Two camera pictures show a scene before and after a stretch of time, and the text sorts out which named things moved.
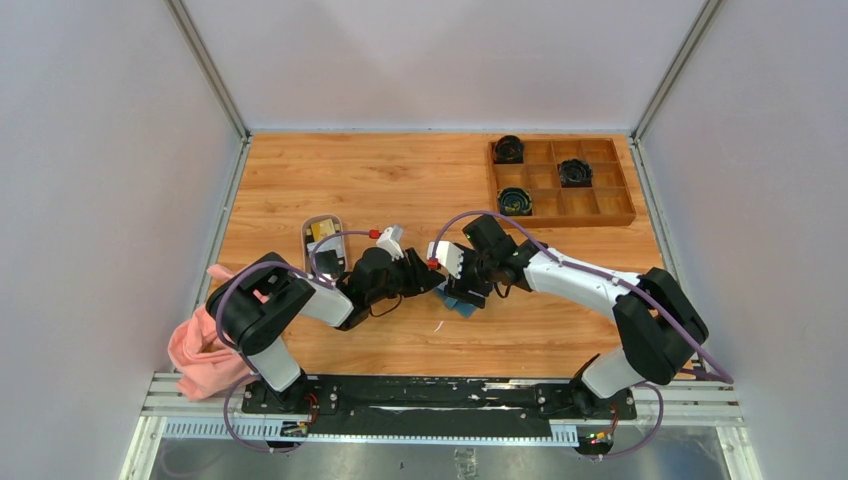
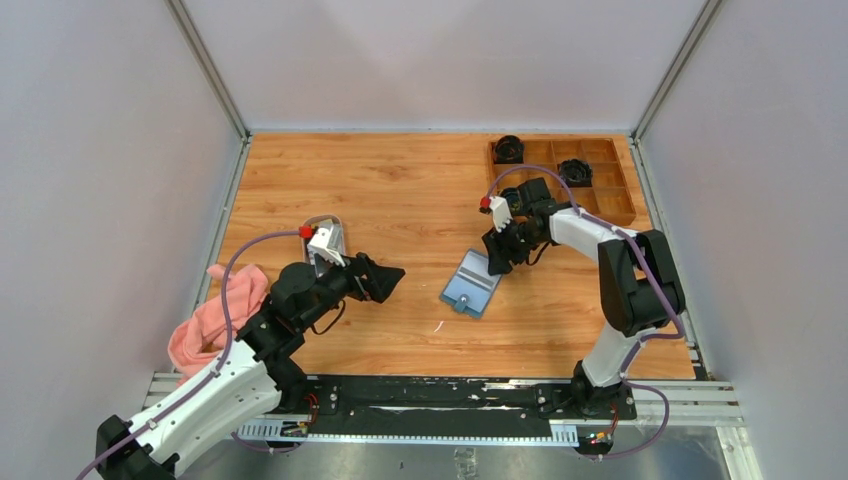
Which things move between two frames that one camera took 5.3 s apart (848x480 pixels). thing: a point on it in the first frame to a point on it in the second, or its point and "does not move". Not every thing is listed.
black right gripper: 463,294 to 500,251
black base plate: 431,405 does not move
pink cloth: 208,366 does not move
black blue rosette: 515,201 does not move
